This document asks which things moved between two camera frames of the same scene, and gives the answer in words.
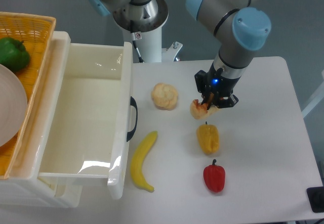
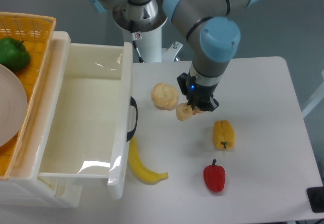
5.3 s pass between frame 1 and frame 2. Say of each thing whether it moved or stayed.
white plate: stayed
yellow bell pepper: moved
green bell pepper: stayed
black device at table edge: stayed
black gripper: moved
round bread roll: stayed
